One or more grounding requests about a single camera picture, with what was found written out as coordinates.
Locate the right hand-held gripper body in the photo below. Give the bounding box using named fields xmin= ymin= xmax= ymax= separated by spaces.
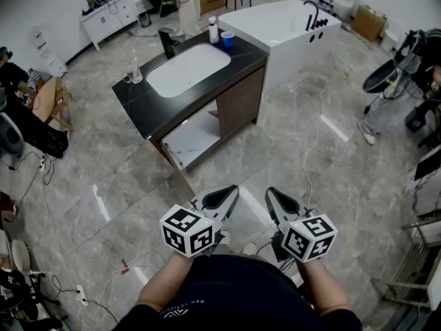
xmin=270 ymin=209 xmax=338 ymax=272

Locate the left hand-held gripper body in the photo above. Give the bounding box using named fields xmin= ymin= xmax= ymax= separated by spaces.
xmin=159 ymin=201 xmax=225 ymax=259

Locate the black vanity with white sink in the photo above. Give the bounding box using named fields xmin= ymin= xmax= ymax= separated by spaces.
xmin=150 ymin=63 xmax=268 ymax=172
xmin=112 ymin=29 xmax=269 ymax=141

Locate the white pump bottle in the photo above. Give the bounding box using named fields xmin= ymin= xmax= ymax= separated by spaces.
xmin=207 ymin=15 xmax=221 ymax=45

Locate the person's left forearm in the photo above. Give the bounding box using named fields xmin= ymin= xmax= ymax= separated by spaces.
xmin=136 ymin=252 xmax=194 ymax=312

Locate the person's right forearm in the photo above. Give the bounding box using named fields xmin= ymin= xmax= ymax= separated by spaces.
xmin=296 ymin=259 xmax=351 ymax=319

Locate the white sink basin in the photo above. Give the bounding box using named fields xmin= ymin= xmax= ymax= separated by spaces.
xmin=146 ymin=43 xmax=232 ymax=99

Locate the grey cabinet door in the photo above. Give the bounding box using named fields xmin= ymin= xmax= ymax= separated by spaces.
xmin=158 ymin=139 xmax=198 ymax=196

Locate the person's black shirt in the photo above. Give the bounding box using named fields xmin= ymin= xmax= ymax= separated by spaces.
xmin=113 ymin=253 xmax=362 ymax=331

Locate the marble slab counter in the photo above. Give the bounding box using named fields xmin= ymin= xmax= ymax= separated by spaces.
xmin=402 ymin=143 xmax=441 ymax=217

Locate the black tablet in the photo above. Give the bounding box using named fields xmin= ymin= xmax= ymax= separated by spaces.
xmin=413 ymin=157 xmax=441 ymax=182

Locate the white bathtub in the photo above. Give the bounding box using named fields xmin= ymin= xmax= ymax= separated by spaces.
xmin=218 ymin=0 xmax=342 ymax=92

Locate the white round stool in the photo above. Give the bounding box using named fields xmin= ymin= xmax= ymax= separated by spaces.
xmin=10 ymin=239 xmax=32 ymax=272

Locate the round wooden table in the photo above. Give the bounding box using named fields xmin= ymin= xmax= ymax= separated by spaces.
xmin=34 ymin=76 xmax=75 ymax=133

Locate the black bathtub faucet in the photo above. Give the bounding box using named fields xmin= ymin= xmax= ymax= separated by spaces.
xmin=302 ymin=0 xmax=330 ymax=32

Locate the dark round appliance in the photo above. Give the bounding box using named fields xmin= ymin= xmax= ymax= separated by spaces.
xmin=0 ymin=112 xmax=25 ymax=157

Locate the white toilet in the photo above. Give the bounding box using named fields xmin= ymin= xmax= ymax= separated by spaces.
xmin=332 ymin=0 xmax=358 ymax=21

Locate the white sideboard cabinet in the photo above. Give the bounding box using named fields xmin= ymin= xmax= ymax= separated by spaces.
xmin=79 ymin=0 xmax=141 ymax=51

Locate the white sign board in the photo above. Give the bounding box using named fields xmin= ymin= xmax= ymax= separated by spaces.
xmin=29 ymin=26 xmax=69 ymax=78

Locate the long white cable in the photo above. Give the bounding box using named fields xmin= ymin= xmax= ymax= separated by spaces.
xmin=300 ymin=77 xmax=334 ymax=213

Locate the metal frame rack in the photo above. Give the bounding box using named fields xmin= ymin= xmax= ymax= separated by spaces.
xmin=370 ymin=215 xmax=441 ymax=310

